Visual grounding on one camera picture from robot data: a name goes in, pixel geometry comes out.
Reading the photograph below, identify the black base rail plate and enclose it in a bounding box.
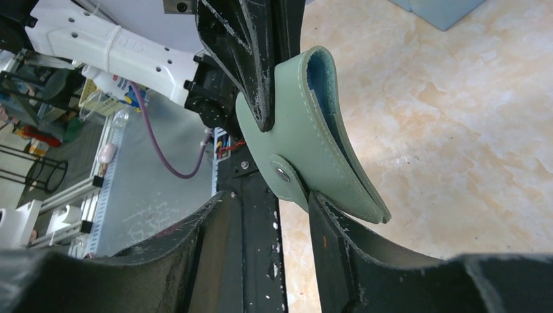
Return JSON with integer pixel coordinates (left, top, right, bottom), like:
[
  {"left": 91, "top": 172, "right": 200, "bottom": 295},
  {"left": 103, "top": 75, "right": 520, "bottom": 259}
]
[{"left": 217, "top": 145, "right": 289, "bottom": 312}]

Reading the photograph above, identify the blue three-compartment organizer box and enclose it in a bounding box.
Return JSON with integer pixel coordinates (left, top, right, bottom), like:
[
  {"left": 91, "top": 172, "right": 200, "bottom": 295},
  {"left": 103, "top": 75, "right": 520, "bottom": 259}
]
[{"left": 391, "top": 0, "right": 485, "bottom": 31}]

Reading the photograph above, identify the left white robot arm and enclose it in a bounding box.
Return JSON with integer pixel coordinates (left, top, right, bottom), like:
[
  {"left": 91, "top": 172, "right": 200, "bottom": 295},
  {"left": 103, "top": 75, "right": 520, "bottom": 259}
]
[{"left": 25, "top": 1, "right": 305, "bottom": 132}]

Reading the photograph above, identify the green card holder wallet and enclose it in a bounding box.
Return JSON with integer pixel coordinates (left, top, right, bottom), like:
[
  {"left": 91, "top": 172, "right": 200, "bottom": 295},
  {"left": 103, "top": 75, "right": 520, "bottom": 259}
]
[{"left": 235, "top": 46, "right": 391, "bottom": 224}]

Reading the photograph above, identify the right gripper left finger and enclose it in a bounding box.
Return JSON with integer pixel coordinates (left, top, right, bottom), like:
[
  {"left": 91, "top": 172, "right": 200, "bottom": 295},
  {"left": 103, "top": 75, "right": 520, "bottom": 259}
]
[{"left": 1, "top": 192, "right": 230, "bottom": 312}]

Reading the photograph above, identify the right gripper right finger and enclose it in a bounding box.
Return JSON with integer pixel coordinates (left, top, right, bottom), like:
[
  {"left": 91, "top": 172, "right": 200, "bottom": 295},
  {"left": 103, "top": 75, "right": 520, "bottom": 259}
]
[{"left": 308, "top": 192, "right": 552, "bottom": 312}]

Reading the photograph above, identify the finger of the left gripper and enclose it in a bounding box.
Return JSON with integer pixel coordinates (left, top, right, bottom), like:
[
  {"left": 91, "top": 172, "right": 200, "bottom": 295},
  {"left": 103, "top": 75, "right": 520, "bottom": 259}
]
[{"left": 196, "top": 1, "right": 275, "bottom": 132}]

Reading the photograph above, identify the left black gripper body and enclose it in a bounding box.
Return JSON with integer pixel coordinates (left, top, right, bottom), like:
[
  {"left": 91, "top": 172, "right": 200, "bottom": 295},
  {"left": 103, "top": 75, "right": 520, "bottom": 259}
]
[{"left": 163, "top": 1, "right": 303, "bottom": 139}]

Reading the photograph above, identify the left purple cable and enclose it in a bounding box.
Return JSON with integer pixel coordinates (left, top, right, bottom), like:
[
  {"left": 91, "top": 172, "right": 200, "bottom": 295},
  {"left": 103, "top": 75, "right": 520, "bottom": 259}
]
[{"left": 129, "top": 82, "right": 213, "bottom": 180}]

